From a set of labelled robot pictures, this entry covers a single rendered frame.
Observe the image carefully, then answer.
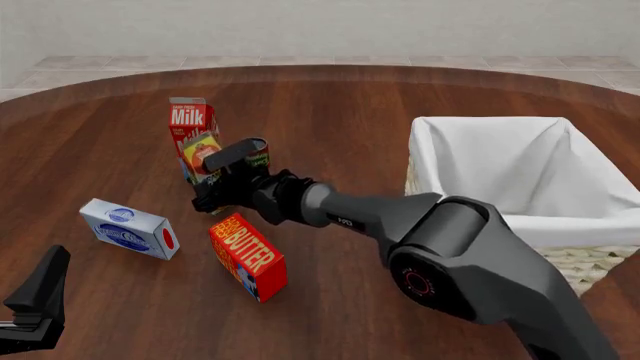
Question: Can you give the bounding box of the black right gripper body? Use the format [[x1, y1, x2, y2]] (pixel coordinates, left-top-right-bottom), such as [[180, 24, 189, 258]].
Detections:
[[191, 172, 262, 215]]

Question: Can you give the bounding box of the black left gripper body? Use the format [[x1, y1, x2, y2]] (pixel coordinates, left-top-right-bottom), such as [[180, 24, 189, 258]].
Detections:
[[0, 314, 67, 356]]

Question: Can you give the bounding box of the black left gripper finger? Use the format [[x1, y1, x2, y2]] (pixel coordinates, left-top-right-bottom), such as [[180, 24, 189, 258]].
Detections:
[[2, 244, 72, 321]]

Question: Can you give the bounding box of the orange juice carton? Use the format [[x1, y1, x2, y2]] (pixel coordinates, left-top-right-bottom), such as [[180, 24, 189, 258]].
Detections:
[[178, 130, 235, 217]]

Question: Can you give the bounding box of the white cloth basket liner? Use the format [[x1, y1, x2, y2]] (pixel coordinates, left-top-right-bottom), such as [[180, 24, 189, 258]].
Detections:
[[407, 115, 640, 249]]

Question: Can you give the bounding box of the wicker basket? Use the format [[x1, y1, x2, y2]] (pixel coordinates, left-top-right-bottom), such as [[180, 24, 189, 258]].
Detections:
[[403, 115, 640, 298]]

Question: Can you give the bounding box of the dark tin with red label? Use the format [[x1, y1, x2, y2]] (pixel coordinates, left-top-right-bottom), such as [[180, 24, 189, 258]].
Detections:
[[243, 135, 272, 169]]

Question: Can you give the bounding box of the red butter box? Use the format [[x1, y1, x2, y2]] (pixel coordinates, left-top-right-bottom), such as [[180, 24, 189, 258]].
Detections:
[[208, 211, 289, 305]]

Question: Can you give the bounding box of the red milk carton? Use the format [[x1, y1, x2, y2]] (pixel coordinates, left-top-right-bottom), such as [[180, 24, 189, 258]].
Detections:
[[167, 96, 222, 159]]

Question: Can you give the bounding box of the white and blue cream cheese box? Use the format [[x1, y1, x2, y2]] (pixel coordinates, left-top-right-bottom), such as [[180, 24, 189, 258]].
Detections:
[[78, 198, 181, 261]]

